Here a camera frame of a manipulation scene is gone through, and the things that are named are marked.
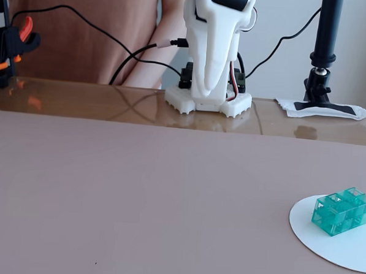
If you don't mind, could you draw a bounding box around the black orange spring clamp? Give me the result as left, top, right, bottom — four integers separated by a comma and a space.
0, 15, 42, 66

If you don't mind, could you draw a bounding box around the bare person forearm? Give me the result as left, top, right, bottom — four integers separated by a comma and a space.
124, 0, 191, 91

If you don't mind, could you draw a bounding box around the thin black power cable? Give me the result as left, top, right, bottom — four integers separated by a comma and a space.
8, 1, 186, 77

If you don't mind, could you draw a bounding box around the teal transparent lego brick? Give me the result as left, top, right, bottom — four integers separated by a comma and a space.
310, 185, 366, 239

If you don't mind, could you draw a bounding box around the white paper circle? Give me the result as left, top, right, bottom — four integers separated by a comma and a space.
285, 192, 366, 273

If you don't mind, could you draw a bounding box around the white tape patch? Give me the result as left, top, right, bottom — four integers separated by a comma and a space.
273, 97, 366, 122

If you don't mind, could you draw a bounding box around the pink table mat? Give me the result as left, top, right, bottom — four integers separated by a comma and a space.
0, 110, 366, 274

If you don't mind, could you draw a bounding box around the black camera cable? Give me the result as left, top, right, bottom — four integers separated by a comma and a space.
245, 4, 322, 83

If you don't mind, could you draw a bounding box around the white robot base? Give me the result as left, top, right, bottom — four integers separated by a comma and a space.
163, 86, 254, 119

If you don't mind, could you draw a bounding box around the black usb cable white plug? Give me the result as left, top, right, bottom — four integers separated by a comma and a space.
108, 34, 189, 89

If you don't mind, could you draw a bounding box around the black camera stand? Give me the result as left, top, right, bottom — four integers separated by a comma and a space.
293, 0, 365, 116

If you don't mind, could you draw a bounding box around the brown shirt torso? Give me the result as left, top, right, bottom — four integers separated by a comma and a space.
1, 0, 162, 88

